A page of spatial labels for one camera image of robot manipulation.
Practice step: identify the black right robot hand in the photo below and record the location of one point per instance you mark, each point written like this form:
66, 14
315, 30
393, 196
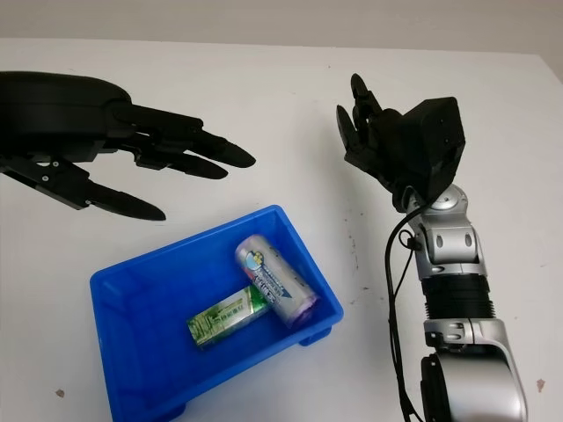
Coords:
378, 145

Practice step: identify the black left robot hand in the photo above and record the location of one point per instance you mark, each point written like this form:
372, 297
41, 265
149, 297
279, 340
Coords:
57, 114

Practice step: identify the silver purple drink can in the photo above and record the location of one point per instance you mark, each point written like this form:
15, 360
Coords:
277, 281

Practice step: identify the green chewing gum pack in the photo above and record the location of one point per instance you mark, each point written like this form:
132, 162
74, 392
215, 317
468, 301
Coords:
224, 318

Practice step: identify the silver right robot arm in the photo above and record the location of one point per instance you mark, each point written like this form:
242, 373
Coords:
457, 285

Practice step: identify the blue plastic tray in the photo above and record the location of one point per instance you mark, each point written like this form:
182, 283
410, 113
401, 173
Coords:
145, 351

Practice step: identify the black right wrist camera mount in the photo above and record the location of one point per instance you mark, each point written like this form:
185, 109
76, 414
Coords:
433, 145

